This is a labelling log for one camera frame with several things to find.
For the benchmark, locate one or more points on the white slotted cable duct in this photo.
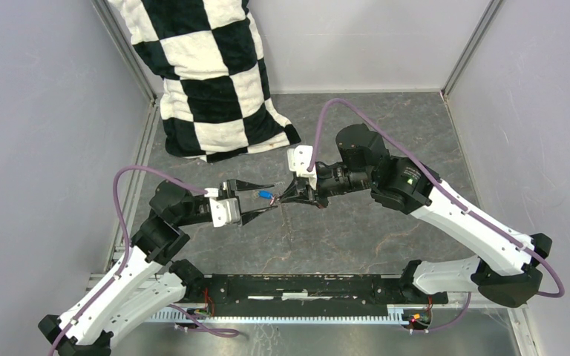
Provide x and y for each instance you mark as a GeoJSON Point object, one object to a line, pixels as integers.
{"type": "Point", "coordinates": [392, 316]}

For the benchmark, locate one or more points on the key with blue tag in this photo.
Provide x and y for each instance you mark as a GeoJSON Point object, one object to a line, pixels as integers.
{"type": "Point", "coordinates": [263, 194]}

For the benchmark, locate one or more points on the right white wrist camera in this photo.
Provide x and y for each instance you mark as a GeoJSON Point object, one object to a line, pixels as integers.
{"type": "Point", "coordinates": [299, 163]}

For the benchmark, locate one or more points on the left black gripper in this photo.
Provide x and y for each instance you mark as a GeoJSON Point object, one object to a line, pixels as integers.
{"type": "Point", "coordinates": [230, 187]}

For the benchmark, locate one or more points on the black white checkered blanket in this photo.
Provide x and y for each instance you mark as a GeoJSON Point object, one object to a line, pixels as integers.
{"type": "Point", "coordinates": [216, 101]}

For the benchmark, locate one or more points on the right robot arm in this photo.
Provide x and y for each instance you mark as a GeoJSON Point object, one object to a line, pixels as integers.
{"type": "Point", "coordinates": [504, 266]}

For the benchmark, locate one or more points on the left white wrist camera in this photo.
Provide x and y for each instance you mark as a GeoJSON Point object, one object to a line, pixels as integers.
{"type": "Point", "coordinates": [224, 207]}

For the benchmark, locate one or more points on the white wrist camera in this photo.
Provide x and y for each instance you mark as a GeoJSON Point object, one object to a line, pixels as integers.
{"type": "Point", "coordinates": [224, 207]}
{"type": "Point", "coordinates": [299, 163]}

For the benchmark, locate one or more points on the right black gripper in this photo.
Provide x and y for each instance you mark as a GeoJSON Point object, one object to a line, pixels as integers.
{"type": "Point", "coordinates": [300, 191]}

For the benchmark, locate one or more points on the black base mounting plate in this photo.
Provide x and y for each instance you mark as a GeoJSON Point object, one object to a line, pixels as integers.
{"type": "Point", "coordinates": [305, 295]}

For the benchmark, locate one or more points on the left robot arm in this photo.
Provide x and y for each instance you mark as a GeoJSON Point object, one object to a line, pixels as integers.
{"type": "Point", "coordinates": [115, 306]}

